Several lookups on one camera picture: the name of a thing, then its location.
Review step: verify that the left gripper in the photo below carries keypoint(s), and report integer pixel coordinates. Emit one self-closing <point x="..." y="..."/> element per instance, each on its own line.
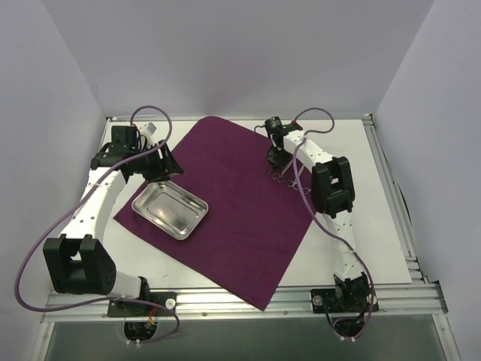
<point x="162" y="161"/>

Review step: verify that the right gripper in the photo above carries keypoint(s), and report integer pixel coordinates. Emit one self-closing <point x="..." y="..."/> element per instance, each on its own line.
<point x="276" y="153"/>

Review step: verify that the steel surgical scissors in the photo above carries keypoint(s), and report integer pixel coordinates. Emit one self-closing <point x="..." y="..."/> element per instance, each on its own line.
<point x="293" y="184"/>

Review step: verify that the steel instrument tray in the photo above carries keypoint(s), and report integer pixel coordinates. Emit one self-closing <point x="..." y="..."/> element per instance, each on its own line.
<point x="156" y="206"/>

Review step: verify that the purple cloth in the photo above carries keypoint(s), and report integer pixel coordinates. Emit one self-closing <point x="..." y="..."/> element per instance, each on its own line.
<point x="253" y="226"/>

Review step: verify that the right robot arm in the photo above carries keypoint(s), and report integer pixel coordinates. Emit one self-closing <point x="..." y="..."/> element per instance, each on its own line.
<point x="332" y="195"/>

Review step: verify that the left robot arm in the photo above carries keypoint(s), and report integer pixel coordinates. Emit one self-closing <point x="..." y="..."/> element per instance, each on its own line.
<point x="77" y="260"/>

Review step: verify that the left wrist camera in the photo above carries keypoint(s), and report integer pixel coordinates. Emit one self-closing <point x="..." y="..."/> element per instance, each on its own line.
<point x="148" y="130"/>

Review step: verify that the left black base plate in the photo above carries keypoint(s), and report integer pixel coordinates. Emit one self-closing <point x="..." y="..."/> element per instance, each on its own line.
<point x="159" y="304"/>

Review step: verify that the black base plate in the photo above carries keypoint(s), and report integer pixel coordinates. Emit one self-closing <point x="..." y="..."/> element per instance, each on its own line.
<point x="159" y="304"/>
<point x="330" y="300"/>

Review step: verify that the aluminium right rail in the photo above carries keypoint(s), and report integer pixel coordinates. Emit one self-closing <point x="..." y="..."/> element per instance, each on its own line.
<point x="396" y="202"/>

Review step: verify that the aluminium rail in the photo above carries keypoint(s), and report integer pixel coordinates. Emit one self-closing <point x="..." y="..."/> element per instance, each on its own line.
<point x="396" y="202"/>
<point x="287" y="302"/>

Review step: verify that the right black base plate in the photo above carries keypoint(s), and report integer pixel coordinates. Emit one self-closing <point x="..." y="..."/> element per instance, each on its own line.
<point x="330" y="300"/>

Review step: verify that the aluminium front rail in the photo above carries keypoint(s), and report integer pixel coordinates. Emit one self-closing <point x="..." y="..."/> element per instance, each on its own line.
<point x="287" y="302"/>

